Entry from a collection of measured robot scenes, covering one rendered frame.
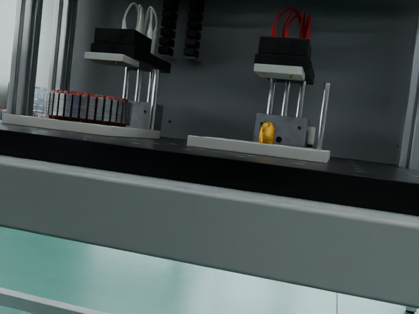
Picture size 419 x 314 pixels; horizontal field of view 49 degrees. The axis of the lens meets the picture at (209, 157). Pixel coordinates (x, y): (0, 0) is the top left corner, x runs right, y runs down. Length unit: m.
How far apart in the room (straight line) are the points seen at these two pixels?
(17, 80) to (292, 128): 0.45
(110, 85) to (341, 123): 0.44
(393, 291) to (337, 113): 0.53
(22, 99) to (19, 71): 0.05
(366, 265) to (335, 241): 0.02
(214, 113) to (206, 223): 0.54
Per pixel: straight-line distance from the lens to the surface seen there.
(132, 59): 0.67
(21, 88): 0.81
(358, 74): 0.81
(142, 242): 0.32
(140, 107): 0.73
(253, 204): 0.29
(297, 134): 0.67
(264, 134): 0.54
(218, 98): 0.83
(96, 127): 0.54
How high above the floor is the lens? 0.79
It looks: 3 degrees down
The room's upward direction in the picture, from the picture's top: 7 degrees clockwise
